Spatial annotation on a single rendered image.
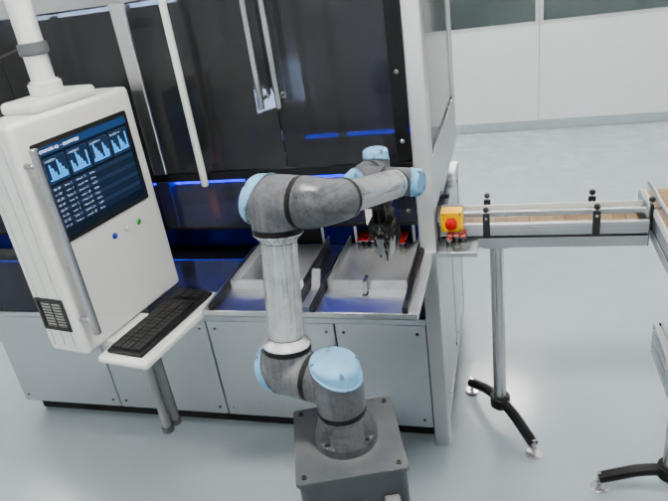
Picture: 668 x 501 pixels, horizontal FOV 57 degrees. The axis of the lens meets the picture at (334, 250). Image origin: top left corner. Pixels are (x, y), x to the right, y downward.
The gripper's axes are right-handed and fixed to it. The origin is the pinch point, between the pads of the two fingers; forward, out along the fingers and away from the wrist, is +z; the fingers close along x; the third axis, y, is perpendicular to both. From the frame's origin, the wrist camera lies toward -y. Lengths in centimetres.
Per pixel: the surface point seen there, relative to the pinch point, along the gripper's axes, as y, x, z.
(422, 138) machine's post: -23.3, 10.2, -30.0
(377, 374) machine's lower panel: -23, -15, 64
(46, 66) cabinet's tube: 8, -95, -68
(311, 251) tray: -24.4, -33.8, 10.3
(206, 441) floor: -15, -94, 98
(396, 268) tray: -11.0, -0.2, 10.3
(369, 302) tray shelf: 10.6, -5.1, 10.6
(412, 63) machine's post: -23, 9, -54
